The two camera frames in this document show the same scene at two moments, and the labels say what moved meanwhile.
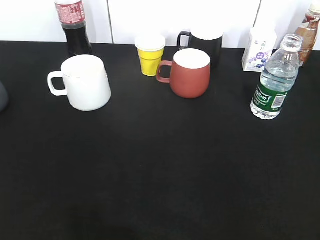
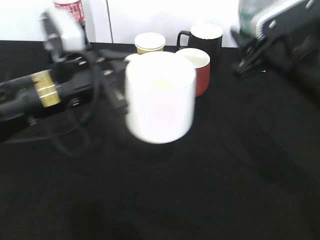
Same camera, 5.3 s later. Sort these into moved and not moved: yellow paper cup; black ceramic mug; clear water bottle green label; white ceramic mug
Moved: clear water bottle green label; white ceramic mug
Not moved: black ceramic mug; yellow paper cup
